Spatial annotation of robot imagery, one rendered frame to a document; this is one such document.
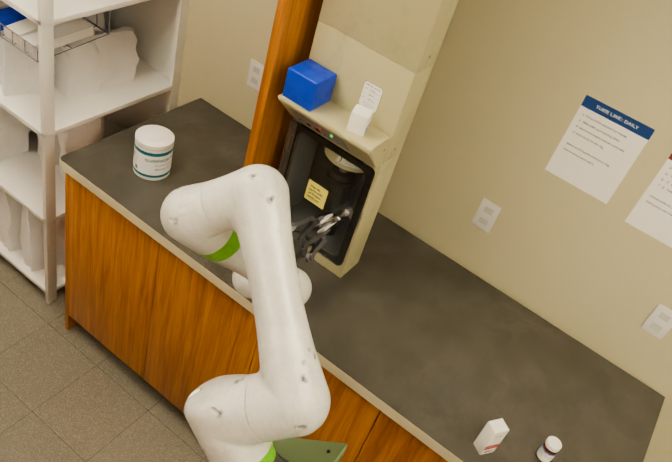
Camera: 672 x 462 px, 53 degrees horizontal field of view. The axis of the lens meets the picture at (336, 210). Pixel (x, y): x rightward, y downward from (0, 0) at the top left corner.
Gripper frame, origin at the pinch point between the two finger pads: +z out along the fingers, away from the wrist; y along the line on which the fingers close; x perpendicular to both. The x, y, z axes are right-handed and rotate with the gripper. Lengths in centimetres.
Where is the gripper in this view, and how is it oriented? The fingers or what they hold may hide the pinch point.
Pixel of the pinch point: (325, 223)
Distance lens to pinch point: 207.7
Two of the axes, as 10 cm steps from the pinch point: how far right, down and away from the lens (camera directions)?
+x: -6.9, 2.7, 6.8
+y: -4.7, -8.7, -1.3
